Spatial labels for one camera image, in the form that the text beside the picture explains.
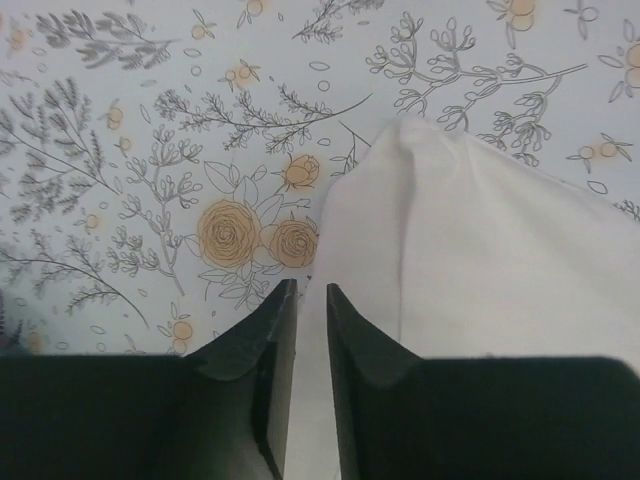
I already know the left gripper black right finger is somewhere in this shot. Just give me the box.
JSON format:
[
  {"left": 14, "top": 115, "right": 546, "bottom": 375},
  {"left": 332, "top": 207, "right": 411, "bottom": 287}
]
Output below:
[{"left": 326, "top": 284, "right": 639, "bottom": 479}]

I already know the floral table cloth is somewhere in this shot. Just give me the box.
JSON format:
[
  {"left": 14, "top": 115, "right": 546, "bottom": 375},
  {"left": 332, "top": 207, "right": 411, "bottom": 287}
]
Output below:
[{"left": 1, "top": 1, "right": 639, "bottom": 355}]

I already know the white t shirt robot print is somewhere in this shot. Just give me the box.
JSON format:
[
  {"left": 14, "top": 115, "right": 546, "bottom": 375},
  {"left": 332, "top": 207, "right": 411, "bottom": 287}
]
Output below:
[{"left": 261, "top": 116, "right": 639, "bottom": 479}]

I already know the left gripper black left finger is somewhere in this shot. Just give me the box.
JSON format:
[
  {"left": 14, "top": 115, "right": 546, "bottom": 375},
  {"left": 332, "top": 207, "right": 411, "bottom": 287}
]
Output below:
[{"left": 1, "top": 279, "right": 297, "bottom": 479}]

